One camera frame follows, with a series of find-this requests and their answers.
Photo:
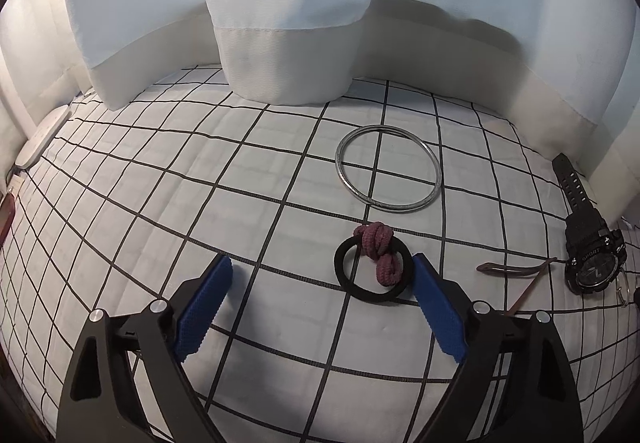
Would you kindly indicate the black wrist watch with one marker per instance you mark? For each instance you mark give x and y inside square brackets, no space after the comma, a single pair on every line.
[592,268]

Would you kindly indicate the dark red phone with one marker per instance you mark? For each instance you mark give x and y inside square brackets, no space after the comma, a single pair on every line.
[5,218]

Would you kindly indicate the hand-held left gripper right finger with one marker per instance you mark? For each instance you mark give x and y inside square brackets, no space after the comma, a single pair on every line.
[440,308]

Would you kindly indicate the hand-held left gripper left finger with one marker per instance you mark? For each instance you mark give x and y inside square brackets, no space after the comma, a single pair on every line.
[202,308]

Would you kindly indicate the large silver metal bangle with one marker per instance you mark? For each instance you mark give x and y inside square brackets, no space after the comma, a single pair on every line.
[339,160]

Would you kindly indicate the white black-checked bed sheet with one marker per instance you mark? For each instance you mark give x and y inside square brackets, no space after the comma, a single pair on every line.
[175,203]

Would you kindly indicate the white flat device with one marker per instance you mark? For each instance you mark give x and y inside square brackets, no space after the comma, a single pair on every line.
[42,135]

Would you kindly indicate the thin brown hair clip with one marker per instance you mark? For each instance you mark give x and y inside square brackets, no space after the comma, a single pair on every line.
[505,269]

